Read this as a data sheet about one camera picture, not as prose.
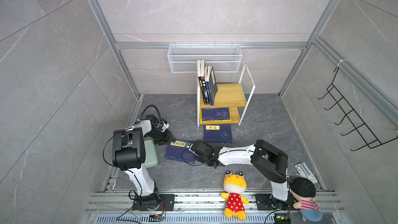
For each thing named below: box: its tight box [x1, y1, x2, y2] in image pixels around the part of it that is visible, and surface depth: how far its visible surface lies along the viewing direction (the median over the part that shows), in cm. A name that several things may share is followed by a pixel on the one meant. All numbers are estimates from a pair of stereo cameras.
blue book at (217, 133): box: [203, 123, 233, 143], surface depth 100 cm
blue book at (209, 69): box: [207, 65, 214, 106], surface depth 79 cm
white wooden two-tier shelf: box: [196, 64, 257, 128], surface depth 92 cm
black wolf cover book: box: [199, 76, 210, 106], surface depth 80 cm
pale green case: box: [144, 139, 159, 168], surface depth 87 cm
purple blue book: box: [201, 107, 231, 122], surface depth 100 cm
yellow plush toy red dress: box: [220, 170, 250, 221], surface depth 73 cm
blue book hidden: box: [163, 138, 198, 164], surface depth 90 cm
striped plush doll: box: [289, 177, 323, 222], surface depth 71 cm
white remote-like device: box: [294, 161, 316, 182], surface depth 84 cm
